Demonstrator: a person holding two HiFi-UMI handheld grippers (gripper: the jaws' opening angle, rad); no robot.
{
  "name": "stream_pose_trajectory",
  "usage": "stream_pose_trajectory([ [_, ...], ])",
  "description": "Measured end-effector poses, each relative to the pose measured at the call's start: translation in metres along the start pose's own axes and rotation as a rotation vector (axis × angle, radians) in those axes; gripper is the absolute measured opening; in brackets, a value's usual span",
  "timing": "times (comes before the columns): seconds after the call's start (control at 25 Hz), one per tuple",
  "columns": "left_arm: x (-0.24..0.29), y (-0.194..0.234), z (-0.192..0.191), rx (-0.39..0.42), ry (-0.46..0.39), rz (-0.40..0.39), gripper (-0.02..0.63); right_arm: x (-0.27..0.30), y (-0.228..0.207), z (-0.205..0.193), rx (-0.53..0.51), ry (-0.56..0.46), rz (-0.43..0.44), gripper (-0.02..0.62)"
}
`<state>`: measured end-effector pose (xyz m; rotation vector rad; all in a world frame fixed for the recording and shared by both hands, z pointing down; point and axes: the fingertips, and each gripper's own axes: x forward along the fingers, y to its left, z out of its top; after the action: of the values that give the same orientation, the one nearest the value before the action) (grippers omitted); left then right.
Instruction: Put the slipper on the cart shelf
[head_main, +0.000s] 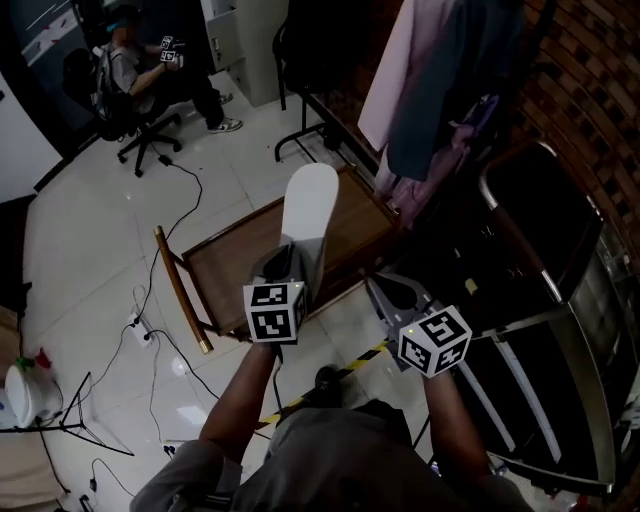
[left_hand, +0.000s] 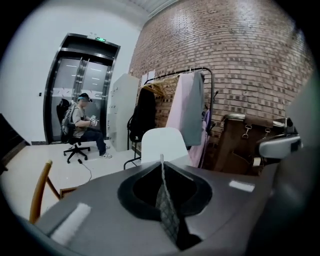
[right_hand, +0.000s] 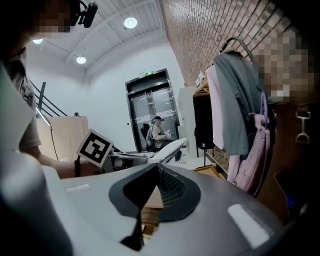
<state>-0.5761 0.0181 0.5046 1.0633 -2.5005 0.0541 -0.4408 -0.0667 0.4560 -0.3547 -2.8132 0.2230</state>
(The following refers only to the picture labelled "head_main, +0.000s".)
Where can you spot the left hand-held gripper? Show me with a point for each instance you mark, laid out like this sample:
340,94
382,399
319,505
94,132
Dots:
272,315

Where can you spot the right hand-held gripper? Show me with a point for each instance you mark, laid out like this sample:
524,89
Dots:
435,342

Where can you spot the wooden cart table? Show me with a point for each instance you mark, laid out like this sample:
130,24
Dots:
235,260

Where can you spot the steel serving trolley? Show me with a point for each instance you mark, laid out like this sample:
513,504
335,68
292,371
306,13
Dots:
540,310

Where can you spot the person's right forearm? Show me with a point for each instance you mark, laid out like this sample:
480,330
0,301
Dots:
452,430

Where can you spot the person's left forearm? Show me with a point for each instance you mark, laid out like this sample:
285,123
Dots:
240,405

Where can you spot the black rounded object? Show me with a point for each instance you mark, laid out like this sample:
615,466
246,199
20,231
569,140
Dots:
330,382

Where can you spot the yellow black floor tape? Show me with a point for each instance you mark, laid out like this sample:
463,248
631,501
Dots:
360,357

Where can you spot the purple cloth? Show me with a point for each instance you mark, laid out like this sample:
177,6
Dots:
425,190

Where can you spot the white power strip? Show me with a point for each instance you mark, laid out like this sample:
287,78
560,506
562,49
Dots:
139,330

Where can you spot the black power adapter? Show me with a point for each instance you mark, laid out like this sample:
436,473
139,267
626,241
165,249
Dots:
165,161

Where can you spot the person's grey shirt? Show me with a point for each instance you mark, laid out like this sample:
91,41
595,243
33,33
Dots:
330,465

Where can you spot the pale pink hanging shirt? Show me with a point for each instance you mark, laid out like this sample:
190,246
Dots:
395,85

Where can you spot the dark blue hanging shirt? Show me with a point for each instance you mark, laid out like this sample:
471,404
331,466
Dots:
450,90

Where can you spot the black hanging garment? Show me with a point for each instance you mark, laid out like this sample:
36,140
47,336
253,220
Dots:
330,45

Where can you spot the black office chair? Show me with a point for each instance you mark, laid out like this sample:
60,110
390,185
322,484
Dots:
115,110

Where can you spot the small red object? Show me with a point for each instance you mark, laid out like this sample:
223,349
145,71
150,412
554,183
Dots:
45,358

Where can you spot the black tripod stand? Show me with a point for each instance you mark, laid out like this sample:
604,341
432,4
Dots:
75,420

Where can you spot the black flat panels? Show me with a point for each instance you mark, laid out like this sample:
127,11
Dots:
12,250

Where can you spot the small green object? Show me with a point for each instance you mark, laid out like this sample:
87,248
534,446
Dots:
22,361

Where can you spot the white plastic bucket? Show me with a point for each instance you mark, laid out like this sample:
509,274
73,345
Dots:
27,397

